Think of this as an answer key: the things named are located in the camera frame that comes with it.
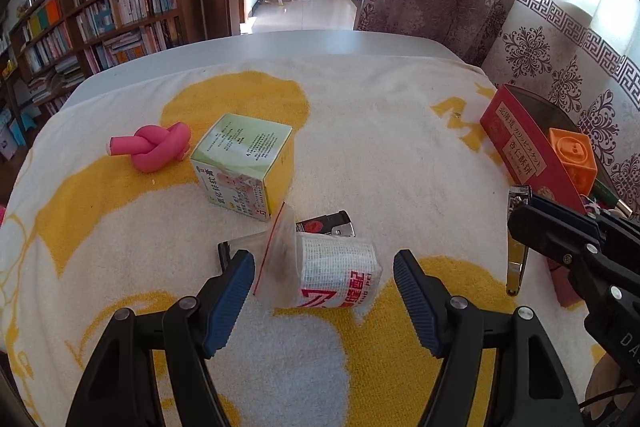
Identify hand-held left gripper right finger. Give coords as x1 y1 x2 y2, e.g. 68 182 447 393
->
392 249 586 427

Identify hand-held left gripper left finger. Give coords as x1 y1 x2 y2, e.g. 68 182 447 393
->
65 249 256 427

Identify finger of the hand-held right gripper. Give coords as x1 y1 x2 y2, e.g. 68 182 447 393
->
507 205 608 275
530 196 640 258

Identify silver nail clipper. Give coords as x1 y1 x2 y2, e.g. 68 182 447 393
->
505 186 533 297

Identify red cardboard box tray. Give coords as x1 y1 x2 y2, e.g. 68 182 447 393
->
480 83 640 218

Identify bagged white gauze roll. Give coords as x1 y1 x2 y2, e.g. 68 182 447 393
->
217 202 383 310

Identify dark green marker pen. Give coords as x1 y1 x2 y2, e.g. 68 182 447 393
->
589 179 632 214

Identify orange embossed toy block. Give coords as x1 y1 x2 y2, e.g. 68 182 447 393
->
548 127 598 195

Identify pink soft object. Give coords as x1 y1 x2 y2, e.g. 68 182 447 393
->
547 257 582 308

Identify black lighter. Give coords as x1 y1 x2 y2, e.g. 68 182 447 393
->
296 209 357 238

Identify green and yellow carton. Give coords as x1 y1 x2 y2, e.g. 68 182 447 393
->
190 113 296 223

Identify white curtain purple floral pattern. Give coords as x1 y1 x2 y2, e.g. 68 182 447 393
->
480 0 640 208

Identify pink knotted foam curler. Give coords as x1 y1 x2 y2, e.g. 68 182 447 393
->
110 122 192 172

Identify white and yellow towel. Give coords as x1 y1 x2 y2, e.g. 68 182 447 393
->
0 57 640 427

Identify white table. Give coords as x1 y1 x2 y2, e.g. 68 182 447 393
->
65 29 481 108

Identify rows of books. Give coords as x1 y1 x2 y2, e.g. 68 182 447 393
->
20 0 183 102

